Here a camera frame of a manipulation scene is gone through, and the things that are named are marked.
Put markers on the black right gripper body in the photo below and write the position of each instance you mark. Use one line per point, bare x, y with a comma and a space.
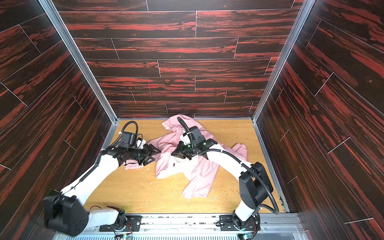
180, 152

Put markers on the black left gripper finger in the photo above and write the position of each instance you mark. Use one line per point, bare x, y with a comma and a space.
152, 150
148, 160

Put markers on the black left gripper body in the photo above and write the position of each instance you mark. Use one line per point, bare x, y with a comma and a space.
145, 154

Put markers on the pink zip-up jacket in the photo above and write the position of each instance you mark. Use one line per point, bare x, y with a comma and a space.
200, 171

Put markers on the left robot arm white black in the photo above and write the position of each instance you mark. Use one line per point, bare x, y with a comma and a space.
65, 213

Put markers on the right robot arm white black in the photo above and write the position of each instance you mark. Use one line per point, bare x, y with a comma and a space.
255, 187

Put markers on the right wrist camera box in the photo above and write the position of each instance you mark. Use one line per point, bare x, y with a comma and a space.
196, 135

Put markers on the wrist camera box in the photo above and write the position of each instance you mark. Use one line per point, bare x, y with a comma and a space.
196, 135
128, 140

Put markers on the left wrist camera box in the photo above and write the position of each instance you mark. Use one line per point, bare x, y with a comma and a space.
128, 140

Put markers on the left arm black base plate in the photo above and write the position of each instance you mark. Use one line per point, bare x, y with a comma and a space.
126, 223

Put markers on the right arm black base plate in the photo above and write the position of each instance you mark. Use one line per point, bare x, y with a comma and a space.
231, 223

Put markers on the aluminium front rail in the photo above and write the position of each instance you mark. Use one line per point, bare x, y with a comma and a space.
201, 227

